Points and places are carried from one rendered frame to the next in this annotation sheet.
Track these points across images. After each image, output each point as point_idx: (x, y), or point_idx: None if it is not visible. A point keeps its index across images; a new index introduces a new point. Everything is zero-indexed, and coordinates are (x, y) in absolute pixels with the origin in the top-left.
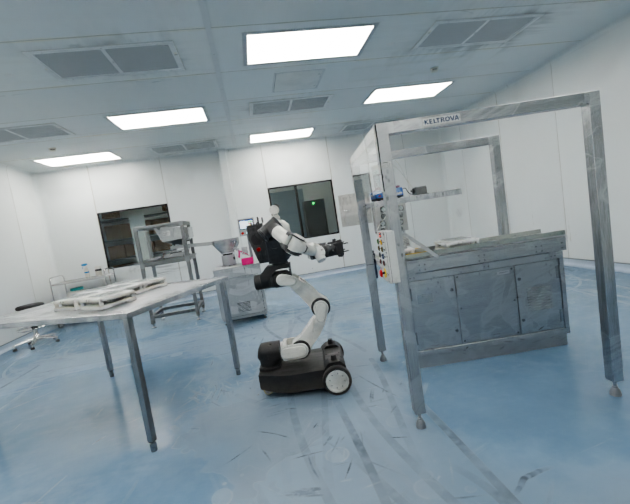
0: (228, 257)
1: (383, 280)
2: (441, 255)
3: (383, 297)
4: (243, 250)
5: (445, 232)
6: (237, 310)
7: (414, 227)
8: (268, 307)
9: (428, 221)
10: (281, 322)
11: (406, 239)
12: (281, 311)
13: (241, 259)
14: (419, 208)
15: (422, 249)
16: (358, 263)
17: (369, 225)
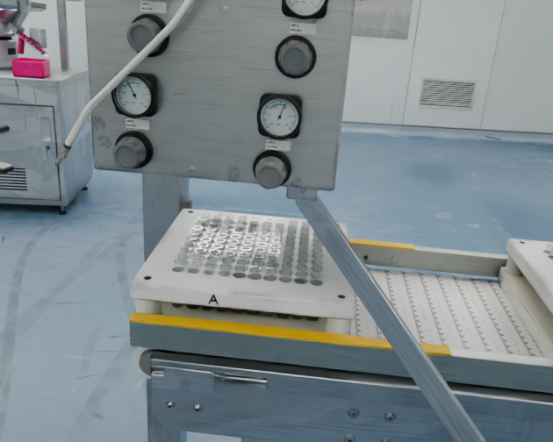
0: None
1: (380, 179)
2: (518, 395)
3: (351, 236)
4: (33, 37)
5: None
6: None
7: (493, 71)
8: (100, 182)
9: (527, 66)
10: (75, 244)
11: (468, 93)
12: (111, 204)
13: (12, 60)
14: (518, 32)
15: (434, 260)
16: (353, 119)
17: (398, 44)
